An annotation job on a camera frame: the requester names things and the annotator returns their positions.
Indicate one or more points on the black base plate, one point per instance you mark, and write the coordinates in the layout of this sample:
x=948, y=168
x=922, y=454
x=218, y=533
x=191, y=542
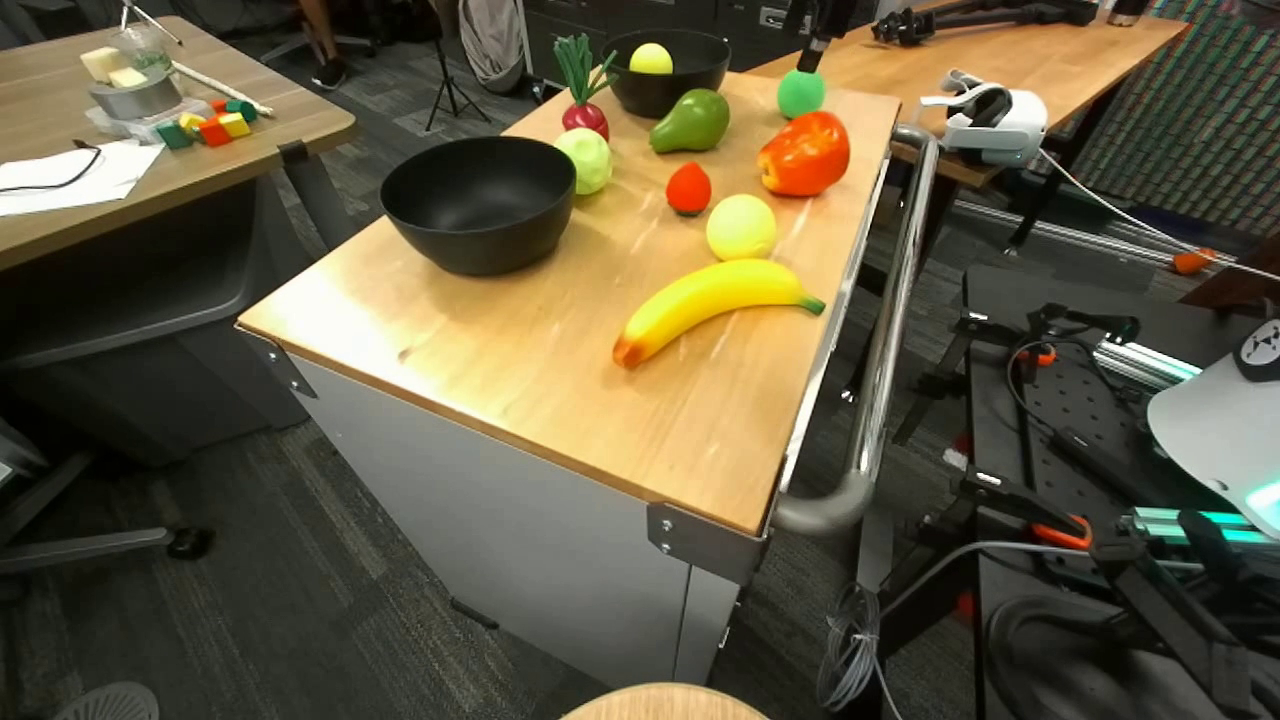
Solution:
x=1055, y=442

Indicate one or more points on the white VR headset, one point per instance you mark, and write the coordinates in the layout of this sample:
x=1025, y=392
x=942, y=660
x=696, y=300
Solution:
x=1003, y=125

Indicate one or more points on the white stick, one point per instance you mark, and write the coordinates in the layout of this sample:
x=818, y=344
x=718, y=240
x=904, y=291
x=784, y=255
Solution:
x=223, y=87

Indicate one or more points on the green round fruit toy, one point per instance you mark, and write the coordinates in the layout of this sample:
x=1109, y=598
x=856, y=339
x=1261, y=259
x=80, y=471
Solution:
x=800, y=96

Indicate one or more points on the light green dimpled ball toy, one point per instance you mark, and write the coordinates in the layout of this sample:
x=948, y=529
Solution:
x=589, y=162

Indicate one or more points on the clear plastic cup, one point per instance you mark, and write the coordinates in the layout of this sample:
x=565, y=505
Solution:
x=146, y=44

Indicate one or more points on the black device on table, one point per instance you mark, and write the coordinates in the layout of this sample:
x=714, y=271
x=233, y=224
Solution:
x=934, y=26

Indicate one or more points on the white machine housing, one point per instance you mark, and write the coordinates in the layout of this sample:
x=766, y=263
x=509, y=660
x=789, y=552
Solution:
x=1222, y=442

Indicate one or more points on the small black bowl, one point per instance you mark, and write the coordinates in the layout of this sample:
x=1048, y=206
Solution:
x=480, y=214

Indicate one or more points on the round wooden stool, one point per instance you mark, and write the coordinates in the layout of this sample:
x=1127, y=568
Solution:
x=667, y=705

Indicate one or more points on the yellow round fruit toy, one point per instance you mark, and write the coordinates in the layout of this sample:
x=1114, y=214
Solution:
x=651, y=57
x=741, y=224

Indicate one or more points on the white paper sheet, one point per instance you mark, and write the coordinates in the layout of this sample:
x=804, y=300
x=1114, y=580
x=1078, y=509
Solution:
x=80, y=181

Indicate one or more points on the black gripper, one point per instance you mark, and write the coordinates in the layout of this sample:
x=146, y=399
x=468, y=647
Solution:
x=831, y=17

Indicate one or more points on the orange fruit toy green stem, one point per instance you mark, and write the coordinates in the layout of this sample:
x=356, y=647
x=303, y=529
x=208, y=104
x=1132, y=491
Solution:
x=804, y=157

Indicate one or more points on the small red fruit toy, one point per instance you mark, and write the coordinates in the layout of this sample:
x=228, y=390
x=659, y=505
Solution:
x=587, y=120

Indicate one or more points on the grey hanging cloth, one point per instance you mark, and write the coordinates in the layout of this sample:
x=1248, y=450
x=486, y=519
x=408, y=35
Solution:
x=495, y=40

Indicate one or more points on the black tripod stand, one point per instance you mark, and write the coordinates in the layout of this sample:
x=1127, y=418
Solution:
x=445, y=72

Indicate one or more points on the red strawberry toy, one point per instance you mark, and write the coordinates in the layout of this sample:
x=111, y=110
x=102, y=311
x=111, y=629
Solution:
x=690, y=190

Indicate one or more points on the green toy block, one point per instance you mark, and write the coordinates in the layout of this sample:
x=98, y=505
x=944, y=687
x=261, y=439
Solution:
x=172, y=134

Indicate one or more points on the yellow toy block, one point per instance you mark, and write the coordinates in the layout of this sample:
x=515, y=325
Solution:
x=239, y=125

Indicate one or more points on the yellow banana toy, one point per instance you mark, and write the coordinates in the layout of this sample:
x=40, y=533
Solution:
x=706, y=300

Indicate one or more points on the red toy block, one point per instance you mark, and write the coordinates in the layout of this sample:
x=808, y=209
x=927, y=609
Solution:
x=218, y=134

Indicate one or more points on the wooden side table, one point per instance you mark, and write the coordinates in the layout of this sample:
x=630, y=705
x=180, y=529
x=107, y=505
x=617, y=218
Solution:
x=1066, y=60

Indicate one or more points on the aluminium extrusion bar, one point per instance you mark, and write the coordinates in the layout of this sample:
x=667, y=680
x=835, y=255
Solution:
x=1145, y=360

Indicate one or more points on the green fabric partition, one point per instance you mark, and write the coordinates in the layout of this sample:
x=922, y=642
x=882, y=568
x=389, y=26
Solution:
x=1201, y=104

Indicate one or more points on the wooden conference table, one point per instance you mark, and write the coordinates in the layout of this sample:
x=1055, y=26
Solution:
x=295, y=120

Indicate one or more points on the large black bowl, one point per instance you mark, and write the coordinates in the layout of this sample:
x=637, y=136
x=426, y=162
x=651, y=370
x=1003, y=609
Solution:
x=687, y=94

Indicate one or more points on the wooden top tool cart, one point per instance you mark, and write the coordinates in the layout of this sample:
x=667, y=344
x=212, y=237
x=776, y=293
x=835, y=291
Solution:
x=534, y=442

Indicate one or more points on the green pear toy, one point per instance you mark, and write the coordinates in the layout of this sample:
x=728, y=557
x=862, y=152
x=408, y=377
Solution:
x=690, y=120

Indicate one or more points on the round dial gauge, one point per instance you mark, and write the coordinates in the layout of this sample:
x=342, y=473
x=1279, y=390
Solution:
x=1261, y=349

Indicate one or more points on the black mesh office chair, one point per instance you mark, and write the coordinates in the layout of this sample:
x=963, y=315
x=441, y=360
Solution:
x=123, y=546

